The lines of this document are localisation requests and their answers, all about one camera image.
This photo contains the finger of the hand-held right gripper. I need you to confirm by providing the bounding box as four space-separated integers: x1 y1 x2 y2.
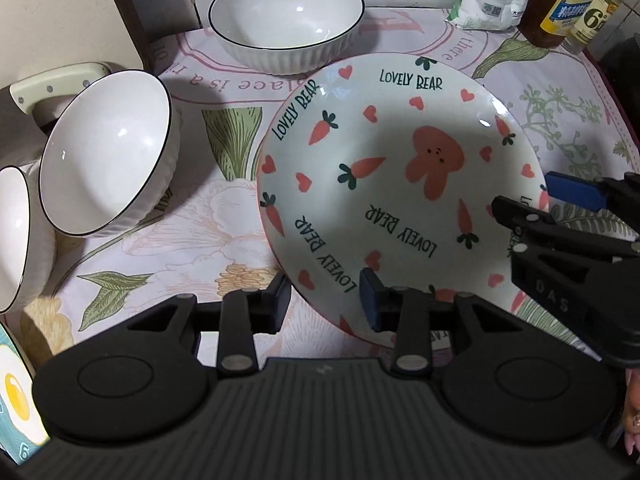
545 171 640 241
491 195 640 262

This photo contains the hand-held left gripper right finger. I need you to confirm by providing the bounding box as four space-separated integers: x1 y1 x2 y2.
360 267 507 379

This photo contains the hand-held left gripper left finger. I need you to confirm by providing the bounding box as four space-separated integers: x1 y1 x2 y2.
127 274 292 380

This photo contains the carrot print ceramic plate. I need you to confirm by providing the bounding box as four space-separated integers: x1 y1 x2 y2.
256 53 551 348

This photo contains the white bowl black rim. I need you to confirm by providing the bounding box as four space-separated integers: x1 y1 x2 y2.
38 70 182 239
208 0 365 75
0 165 57 315

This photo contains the blue egg print plate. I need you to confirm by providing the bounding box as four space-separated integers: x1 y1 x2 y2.
0 330 51 466

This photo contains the person's right hand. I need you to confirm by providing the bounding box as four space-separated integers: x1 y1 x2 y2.
620 367 640 461

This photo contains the floral tablecloth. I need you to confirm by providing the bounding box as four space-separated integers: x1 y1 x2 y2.
30 5 640 376

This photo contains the yellow label bottle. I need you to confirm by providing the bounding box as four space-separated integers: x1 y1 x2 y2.
540 0 632 56

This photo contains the brown liquid bottle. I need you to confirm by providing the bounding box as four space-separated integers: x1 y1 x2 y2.
517 0 581 51

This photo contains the cleaver with pale handle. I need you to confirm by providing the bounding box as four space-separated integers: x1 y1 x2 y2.
10 61 116 126

